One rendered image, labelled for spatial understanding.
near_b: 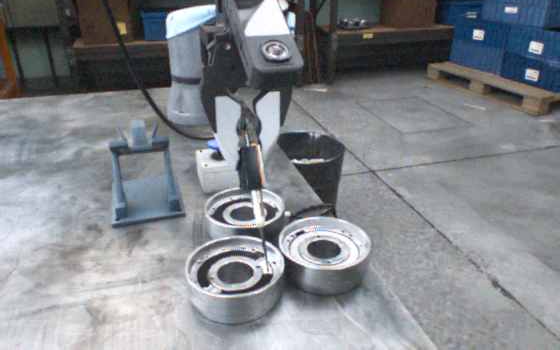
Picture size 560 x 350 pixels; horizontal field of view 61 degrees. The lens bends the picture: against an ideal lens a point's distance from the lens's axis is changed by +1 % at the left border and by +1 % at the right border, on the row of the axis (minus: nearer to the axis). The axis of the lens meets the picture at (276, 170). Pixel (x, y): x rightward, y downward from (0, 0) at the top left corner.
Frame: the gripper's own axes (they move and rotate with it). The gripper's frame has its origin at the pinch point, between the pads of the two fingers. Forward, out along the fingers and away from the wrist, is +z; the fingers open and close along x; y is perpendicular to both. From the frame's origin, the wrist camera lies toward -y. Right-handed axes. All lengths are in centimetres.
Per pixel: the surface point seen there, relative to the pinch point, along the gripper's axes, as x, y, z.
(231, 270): 3.3, -4.0, 11.4
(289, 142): -49, 131, 55
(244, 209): -1.0, 7.6, 10.7
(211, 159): 1.1, 20.6, 8.7
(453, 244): -110, 90, 94
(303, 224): -6.7, 0.1, 9.6
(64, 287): 21.3, 0.8, 13.1
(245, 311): 3.4, -11.2, 10.9
